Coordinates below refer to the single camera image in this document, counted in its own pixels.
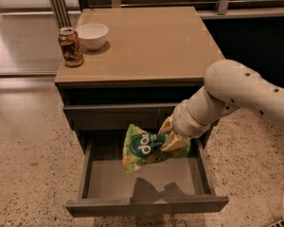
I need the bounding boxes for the green rice chip bag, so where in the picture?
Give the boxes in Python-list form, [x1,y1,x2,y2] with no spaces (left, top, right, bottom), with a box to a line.
[122,124,190,173]

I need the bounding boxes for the brown drink can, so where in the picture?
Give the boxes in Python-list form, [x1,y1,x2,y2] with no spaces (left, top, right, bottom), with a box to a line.
[59,26,84,67]

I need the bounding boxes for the grey drawer cabinet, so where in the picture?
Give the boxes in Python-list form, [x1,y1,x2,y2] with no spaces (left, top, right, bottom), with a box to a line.
[55,7,223,143]

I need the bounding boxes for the white ceramic bowl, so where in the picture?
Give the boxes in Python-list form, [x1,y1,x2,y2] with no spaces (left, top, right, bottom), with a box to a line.
[77,24,109,51]

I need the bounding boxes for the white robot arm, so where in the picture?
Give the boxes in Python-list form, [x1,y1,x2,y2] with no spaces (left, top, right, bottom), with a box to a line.
[160,60,284,151]

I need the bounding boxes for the closed grey top drawer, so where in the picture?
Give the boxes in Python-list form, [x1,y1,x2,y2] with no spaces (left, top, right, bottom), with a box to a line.
[63,103,176,131]

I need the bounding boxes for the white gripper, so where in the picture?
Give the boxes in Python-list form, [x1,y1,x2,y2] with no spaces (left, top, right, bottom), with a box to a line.
[159,99,210,151]

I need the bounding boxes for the grey metal post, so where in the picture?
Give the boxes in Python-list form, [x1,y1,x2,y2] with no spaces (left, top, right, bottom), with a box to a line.
[49,0,71,28]

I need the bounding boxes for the open grey middle drawer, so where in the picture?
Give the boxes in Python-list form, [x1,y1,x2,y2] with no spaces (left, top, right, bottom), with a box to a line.
[65,135,229,218]

